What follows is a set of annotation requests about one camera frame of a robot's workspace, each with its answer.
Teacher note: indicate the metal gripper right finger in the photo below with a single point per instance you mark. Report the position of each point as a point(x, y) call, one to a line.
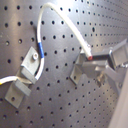
point(115, 56)

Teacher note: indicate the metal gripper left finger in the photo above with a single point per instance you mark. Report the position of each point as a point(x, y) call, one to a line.
point(98, 70)

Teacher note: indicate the grey metal cable clip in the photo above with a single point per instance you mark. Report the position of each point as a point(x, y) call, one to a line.
point(26, 76)

